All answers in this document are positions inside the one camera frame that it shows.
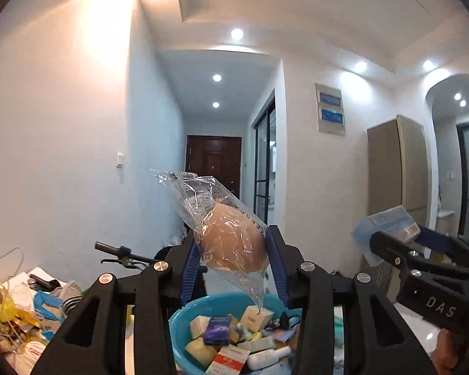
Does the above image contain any yellow soap bar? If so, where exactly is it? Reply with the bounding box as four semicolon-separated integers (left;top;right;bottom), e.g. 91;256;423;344
184;338;219;368

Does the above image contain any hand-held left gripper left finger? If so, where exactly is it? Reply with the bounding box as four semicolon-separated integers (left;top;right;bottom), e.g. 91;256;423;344
30;230;209;375

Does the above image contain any white carton box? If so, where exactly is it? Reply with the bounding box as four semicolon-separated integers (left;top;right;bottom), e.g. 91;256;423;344
240;305;275;331

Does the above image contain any dark wooden door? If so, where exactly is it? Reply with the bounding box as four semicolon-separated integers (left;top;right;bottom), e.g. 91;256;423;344
186;135;242;223

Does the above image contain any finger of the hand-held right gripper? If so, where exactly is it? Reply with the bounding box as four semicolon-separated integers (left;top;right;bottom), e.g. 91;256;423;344
369;230;469;282
412;224;469;268

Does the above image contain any small blue box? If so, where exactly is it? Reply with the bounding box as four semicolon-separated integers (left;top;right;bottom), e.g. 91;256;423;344
203;314;232;346

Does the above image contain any beige refrigerator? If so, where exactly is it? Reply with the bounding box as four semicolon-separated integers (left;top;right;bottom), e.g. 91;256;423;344
360;115;434;305

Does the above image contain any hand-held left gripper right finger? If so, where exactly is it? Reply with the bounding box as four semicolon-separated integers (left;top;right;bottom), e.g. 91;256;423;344
265;224;440;375

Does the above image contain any bread bun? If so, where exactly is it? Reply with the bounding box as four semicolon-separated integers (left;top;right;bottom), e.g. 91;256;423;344
150;168;270;313

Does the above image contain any teal plastic basin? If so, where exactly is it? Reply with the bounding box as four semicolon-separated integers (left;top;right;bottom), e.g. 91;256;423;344
168;292;303;375

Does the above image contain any person's right hand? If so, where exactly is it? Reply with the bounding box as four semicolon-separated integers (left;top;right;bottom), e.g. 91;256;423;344
430;328;467;373

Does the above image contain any red white box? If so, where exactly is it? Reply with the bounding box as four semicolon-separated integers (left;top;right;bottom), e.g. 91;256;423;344
205;346;251;375

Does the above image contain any yellow plastic bag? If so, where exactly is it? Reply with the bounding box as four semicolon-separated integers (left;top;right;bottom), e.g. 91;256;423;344
0;291;42;333

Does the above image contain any wall electrical panel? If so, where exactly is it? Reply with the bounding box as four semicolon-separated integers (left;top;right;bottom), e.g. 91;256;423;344
315;82;346;137

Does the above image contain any small white bottle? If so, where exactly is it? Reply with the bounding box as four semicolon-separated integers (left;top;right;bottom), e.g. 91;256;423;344
246;346;292;372

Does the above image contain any pale blue tissue packet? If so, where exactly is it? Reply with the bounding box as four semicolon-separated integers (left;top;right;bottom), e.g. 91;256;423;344
351;205;421;267

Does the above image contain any wire clothes hanger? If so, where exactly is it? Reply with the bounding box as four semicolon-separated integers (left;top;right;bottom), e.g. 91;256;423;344
0;247;26;282

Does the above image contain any white soap bar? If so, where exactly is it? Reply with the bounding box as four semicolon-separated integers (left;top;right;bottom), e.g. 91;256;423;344
189;316;212;340

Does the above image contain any black framed glass sliding door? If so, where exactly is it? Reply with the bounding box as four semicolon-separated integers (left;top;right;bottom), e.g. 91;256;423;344
254;97;277;223

